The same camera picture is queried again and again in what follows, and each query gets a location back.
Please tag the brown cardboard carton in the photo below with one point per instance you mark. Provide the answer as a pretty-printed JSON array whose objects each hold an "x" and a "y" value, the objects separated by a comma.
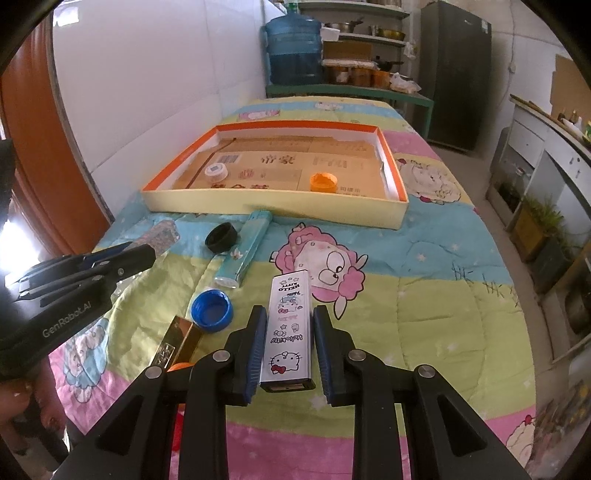
[{"x": 346, "y": 50}]

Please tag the white small carton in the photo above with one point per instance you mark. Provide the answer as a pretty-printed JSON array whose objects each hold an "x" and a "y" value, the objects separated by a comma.
[{"x": 330, "y": 34}]

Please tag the teal floral tube box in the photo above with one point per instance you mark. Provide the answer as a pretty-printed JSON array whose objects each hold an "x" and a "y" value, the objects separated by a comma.
[{"x": 242, "y": 249}]

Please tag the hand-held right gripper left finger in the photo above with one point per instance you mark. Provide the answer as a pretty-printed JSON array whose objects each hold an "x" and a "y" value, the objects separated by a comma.
[{"x": 256, "y": 357}]

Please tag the white plastic bag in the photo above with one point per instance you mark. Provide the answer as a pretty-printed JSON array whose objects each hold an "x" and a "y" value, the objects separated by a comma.
[{"x": 406, "y": 83}]

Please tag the plain orange bottle cap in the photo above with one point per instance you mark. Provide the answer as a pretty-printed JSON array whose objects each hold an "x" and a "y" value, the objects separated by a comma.
[{"x": 323, "y": 181}]

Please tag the black bottle cap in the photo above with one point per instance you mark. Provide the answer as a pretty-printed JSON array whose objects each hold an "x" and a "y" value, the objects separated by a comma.
[{"x": 221, "y": 237}]

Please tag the blue water jug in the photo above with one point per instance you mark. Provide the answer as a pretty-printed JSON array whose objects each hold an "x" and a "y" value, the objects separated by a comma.
[{"x": 293, "y": 46}]

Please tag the potted green plant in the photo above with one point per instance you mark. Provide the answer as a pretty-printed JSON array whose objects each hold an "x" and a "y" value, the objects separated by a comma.
[{"x": 538, "y": 221}]

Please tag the printed cartoon blanket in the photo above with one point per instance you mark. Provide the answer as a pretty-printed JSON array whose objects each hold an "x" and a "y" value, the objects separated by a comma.
[{"x": 415, "y": 300}]

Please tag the orange-filled glass jar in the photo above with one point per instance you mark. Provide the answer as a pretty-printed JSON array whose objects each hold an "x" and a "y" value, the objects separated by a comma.
[{"x": 381, "y": 79}]

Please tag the orange-rimmed shallow cardboard box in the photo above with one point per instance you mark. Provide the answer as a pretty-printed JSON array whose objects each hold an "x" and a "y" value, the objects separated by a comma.
[{"x": 277, "y": 208}]

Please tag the white cabinet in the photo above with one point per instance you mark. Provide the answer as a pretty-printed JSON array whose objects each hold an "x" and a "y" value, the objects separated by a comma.
[{"x": 554, "y": 175}]

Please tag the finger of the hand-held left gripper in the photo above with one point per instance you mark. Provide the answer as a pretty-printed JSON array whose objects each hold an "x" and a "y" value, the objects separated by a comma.
[
  {"x": 99, "y": 258},
  {"x": 134, "y": 261}
]

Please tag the clear floral cosmetic box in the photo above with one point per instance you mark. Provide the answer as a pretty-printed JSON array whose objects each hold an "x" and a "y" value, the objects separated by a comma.
[{"x": 162, "y": 236}]

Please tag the blue bottle cap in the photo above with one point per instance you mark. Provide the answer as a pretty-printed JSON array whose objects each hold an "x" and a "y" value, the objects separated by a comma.
[{"x": 211, "y": 311}]

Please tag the shiny gold box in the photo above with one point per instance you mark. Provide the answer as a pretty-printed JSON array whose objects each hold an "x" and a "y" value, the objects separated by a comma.
[{"x": 178, "y": 341}]

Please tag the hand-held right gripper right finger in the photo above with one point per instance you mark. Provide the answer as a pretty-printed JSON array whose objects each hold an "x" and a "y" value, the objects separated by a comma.
[{"x": 323, "y": 357}]

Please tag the metal pot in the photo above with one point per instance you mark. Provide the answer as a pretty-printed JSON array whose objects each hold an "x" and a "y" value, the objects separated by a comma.
[{"x": 344, "y": 26}]

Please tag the brass bowl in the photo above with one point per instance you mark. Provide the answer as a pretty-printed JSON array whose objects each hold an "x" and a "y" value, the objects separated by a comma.
[{"x": 392, "y": 33}]

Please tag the brown wooden door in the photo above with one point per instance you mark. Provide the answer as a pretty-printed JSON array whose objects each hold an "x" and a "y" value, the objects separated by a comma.
[{"x": 37, "y": 138}]

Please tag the white bottle cap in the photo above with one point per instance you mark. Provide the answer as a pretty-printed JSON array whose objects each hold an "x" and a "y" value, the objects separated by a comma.
[{"x": 216, "y": 171}]

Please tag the white cartoon tin case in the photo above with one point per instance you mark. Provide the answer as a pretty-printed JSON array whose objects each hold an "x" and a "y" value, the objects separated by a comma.
[{"x": 288, "y": 332}]

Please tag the dark grey refrigerator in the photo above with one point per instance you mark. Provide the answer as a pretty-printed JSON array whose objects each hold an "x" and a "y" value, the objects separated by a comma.
[{"x": 455, "y": 74}]

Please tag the wall shelf unit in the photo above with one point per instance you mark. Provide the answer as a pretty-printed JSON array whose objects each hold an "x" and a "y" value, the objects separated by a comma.
[{"x": 360, "y": 39}]

